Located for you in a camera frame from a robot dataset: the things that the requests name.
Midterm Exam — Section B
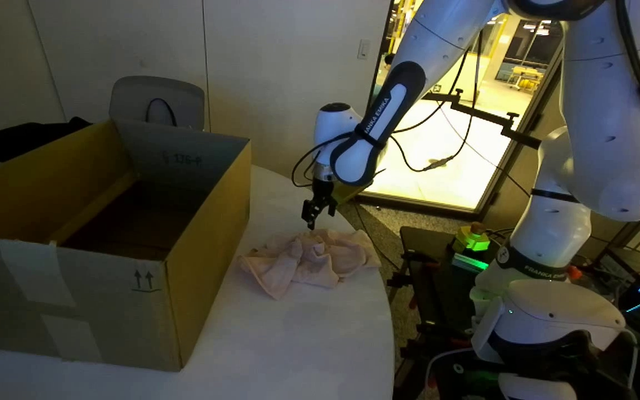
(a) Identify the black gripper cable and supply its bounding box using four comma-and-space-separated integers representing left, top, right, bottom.
288, 30, 484, 192

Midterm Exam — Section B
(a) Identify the brown cardboard box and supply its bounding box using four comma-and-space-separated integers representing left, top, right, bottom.
0, 119, 252, 374

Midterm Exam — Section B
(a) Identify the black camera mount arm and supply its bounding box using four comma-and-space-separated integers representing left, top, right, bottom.
422, 91, 541, 150

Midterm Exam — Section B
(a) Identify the pink shirt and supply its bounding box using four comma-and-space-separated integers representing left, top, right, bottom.
238, 228, 381, 300

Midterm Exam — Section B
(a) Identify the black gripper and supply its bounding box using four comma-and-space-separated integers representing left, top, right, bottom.
300, 175, 340, 231

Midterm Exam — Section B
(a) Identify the green lit control box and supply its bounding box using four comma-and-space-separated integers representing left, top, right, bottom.
450, 229, 494, 274

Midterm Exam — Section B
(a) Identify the black jacket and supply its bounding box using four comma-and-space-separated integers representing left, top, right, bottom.
0, 117, 94, 165

